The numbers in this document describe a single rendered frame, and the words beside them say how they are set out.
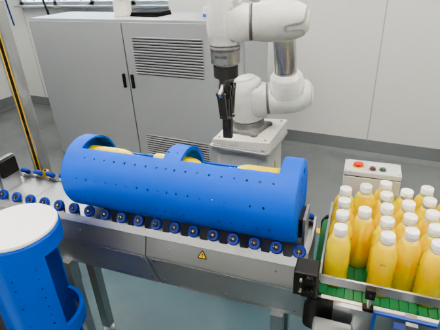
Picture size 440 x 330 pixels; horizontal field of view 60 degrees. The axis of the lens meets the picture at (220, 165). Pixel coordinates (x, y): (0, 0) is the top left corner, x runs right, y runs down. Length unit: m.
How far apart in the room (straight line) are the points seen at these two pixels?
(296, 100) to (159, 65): 1.64
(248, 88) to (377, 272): 1.01
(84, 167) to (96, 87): 2.32
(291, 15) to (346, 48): 2.86
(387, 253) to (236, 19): 0.77
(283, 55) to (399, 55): 2.28
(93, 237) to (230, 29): 0.97
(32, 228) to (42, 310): 0.30
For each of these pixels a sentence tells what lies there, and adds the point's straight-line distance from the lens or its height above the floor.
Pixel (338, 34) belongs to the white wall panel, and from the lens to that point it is 3.95.
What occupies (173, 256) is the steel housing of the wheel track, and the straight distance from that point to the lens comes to 1.46.
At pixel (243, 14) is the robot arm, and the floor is 1.68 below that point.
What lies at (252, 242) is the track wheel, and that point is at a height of 0.97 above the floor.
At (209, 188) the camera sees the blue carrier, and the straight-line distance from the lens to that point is 1.23.
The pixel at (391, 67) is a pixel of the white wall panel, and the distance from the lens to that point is 3.95.
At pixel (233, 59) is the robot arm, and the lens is 1.15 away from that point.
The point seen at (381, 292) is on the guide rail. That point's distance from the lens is 1.22.
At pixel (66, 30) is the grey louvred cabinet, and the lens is 3.81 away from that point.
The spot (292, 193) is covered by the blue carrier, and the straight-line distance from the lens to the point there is 1.17.
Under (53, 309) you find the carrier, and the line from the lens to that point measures 1.58.
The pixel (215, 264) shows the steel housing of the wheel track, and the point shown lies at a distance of 1.40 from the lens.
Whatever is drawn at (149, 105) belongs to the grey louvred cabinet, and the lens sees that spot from 3.41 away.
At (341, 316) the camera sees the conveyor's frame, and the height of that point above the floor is 0.85.
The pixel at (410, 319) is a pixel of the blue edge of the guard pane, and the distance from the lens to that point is 1.20.
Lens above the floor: 1.80
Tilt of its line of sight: 28 degrees down
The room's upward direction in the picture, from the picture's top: 3 degrees counter-clockwise
